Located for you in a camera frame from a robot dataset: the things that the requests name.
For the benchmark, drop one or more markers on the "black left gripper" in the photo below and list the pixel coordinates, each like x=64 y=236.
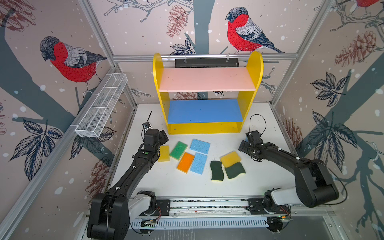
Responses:
x=163 y=137

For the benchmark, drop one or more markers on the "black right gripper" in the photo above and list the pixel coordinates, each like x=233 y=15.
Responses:
x=242 y=145

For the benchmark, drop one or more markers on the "light blue sponge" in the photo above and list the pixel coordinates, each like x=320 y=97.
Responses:
x=198 y=164
x=200 y=146

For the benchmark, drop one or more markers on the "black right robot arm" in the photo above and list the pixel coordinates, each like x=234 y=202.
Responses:
x=314 y=184

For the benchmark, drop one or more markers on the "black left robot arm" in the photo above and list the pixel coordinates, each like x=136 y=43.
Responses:
x=111 y=212

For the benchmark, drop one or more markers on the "yellow shelf unit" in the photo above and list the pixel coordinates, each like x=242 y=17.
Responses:
x=217 y=116

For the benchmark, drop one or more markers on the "black bar behind shelf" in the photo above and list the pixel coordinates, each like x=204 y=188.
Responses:
x=207 y=63

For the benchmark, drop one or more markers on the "green topped sponge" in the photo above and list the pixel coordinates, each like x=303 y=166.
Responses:
x=178 y=150

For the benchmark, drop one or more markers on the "yellow sponge on scourers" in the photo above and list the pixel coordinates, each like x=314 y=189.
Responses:
x=230 y=159

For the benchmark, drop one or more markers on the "dark green wavy scourer right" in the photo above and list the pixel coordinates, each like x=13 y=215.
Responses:
x=235 y=170

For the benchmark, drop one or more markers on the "dark green wavy scourer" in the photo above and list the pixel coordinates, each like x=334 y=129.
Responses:
x=235 y=170
x=217 y=171

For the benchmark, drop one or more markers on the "orange topped sponge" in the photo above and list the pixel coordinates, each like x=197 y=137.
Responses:
x=185 y=163

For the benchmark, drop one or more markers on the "dark green wavy scourer left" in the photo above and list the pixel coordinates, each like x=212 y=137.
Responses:
x=217 y=171

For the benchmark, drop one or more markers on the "white wire mesh basket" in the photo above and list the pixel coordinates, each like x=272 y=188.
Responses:
x=99 y=112

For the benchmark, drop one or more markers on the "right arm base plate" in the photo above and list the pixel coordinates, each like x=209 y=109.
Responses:
x=255 y=206

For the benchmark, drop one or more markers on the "aluminium front rail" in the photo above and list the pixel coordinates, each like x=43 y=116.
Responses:
x=228 y=207

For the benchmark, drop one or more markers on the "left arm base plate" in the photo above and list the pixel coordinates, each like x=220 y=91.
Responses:
x=162 y=209

